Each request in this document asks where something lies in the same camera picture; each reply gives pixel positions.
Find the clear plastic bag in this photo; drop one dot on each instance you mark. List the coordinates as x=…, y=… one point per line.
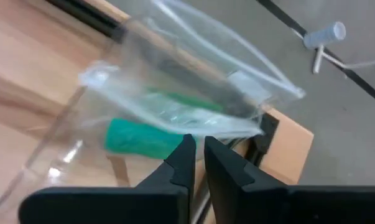
x=128, y=93
x=243, y=90

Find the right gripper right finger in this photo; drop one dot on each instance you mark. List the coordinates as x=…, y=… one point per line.
x=252, y=202

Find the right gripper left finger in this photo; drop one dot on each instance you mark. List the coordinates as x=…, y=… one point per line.
x=112, y=205

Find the clear plastic container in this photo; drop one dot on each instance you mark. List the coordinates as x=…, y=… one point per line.
x=50, y=149

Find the white plastic bottle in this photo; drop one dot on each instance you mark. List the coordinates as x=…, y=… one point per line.
x=324, y=35

